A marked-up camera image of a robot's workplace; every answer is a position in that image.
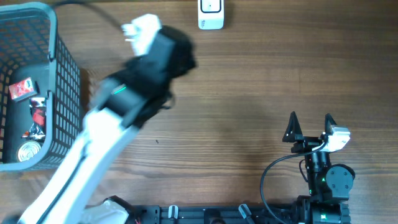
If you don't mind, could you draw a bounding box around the black camera cable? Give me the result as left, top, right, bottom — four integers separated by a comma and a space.
49, 0, 125, 32
259, 140, 329, 224

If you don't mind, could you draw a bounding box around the black right camera cable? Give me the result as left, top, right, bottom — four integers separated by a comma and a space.
259, 140, 329, 224

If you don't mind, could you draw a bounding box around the grey plastic mesh basket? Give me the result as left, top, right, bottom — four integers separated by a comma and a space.
1, 2, 82, 172

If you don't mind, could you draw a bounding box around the red tissue pack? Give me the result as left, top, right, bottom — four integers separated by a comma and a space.
9, 77, 38, 102

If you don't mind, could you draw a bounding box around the hex wrench set package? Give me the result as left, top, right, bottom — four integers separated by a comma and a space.
21, 97, 47, 142

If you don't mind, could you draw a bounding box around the silver tin can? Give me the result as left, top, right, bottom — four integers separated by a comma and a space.
16, 140, 41, 162

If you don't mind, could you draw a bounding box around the white barcode scanner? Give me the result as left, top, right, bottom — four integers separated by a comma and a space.
197, 0, 224, 30

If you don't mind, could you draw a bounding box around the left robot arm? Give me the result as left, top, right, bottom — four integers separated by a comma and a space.
4, 26, 195, 224

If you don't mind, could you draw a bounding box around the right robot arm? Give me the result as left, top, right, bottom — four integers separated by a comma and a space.
282, 111, 355, 223

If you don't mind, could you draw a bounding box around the black left camera cable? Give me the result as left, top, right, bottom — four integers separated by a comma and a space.
49, 0, 125, 32

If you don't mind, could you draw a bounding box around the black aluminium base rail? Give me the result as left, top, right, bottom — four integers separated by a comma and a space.
130, 203, 351, 224

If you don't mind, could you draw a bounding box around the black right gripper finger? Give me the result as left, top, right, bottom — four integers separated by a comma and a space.
325, 113, 336, 134
282, 111, 303, 142

